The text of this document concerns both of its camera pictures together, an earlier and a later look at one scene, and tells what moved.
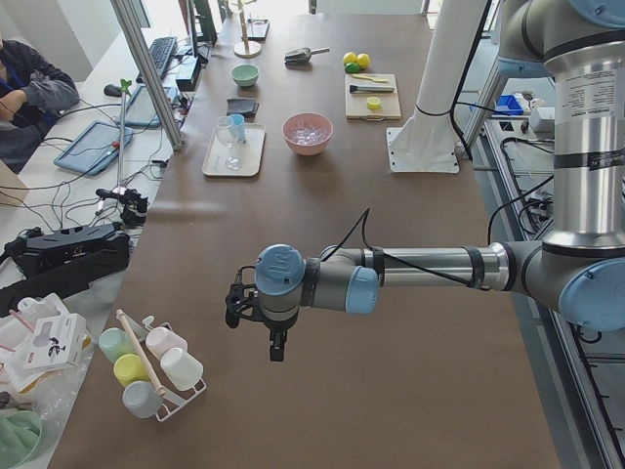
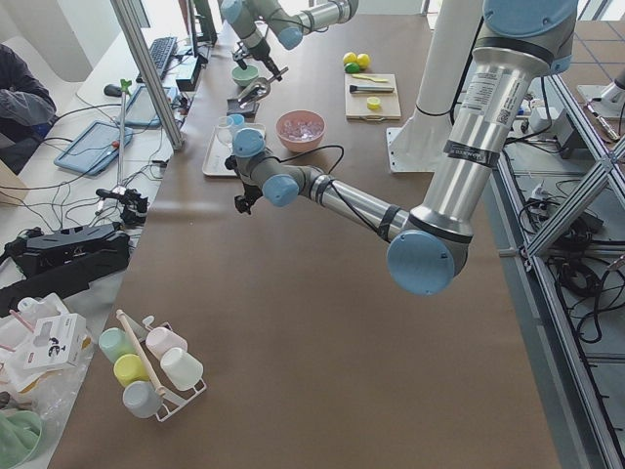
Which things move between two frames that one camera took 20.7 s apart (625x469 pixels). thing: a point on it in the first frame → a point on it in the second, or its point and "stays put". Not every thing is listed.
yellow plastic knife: [371, 78] stays put
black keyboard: [160, 51] stays put
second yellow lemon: [350, 57] stays put
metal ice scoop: [303, 55] → [258, 89]
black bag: [62, 262] stays put
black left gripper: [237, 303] → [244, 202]
